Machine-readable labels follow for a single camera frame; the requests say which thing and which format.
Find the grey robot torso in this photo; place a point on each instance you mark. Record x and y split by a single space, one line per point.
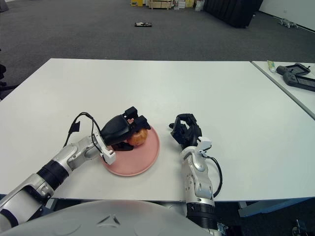
110 217

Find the stacked cardboard boxes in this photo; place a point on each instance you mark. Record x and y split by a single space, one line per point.
184 4

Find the red apple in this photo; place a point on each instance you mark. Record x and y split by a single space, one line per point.
139 138

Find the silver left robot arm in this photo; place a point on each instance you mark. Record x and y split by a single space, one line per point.
73 152

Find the black office chair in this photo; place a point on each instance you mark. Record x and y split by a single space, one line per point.
2 71

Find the black curtain partition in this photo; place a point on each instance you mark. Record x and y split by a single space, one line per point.
231 12

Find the white plastic bag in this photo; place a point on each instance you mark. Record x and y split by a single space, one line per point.
199 6

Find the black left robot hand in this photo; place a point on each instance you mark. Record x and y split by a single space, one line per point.
115 130

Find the grey table frame beam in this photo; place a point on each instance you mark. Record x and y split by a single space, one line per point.
270 207

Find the yellow box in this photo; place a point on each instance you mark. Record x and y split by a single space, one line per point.
136 3

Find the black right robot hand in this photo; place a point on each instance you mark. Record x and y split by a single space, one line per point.
188 134

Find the grey robot dog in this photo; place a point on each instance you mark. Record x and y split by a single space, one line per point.
287 23

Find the pink round plate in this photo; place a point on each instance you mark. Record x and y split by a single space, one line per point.
137 161

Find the green and white tube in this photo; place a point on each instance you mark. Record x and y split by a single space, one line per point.
271 66

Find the black handheld controller with screen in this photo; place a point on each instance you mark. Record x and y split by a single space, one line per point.
299 70

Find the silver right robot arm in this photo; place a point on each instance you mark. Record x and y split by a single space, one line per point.
198 169

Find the wooden crate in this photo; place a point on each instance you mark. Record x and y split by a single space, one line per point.
160 4

